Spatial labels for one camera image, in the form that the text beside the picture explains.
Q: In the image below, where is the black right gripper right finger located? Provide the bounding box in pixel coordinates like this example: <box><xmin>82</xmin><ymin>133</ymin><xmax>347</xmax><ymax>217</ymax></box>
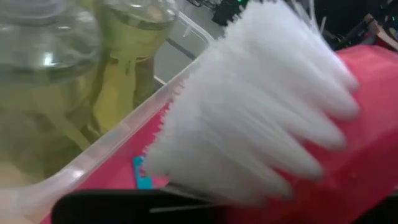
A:
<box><xmin>351</xmin><ymin>192</ymin><xmax>398</xmax><ymax>224</ymax></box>

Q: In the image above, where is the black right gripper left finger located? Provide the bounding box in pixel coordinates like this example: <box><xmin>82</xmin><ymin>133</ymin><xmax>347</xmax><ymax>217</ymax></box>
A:
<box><xmin>51</xmin><ymin>189</ymin><xmax>224</xmax><ymax>224</ymax></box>

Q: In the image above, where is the clear soap pump bottle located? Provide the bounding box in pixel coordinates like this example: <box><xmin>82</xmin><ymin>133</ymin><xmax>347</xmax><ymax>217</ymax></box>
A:
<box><xmin>0</xmin><ymin>0</ymin><xmax>105</xmax><ymax>187</ymax></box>
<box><xmin>90</xmin><ymin>0</ymin><xmax>180</xmax><ymax>141</ymax></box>

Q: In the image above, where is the red dish brush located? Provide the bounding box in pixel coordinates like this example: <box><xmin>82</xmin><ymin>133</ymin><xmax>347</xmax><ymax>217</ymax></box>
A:
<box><xmin>141</xmin><ymin>0</ymin><xmax>361</xmax><ymax>208</ymax></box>

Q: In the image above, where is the tall clear plastic bin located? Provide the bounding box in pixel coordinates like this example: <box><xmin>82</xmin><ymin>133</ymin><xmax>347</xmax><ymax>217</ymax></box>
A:
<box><xmin>0</xmin><ymin>0</ymin><xmax>216</xmax><ymax>224</ymax></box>

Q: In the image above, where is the red plastic bin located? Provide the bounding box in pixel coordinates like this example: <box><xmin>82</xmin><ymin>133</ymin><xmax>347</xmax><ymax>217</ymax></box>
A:
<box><xmin>40</xmin><ymin>43</ymin><xmax>398</xmax><ymax>224</ymax></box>

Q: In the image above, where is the black device with green light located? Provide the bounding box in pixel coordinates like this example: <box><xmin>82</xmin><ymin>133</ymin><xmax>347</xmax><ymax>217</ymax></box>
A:
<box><xmin>211</xmin><ymin>0</ymin><xmax>251</xmax><ymax>27</ymax></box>

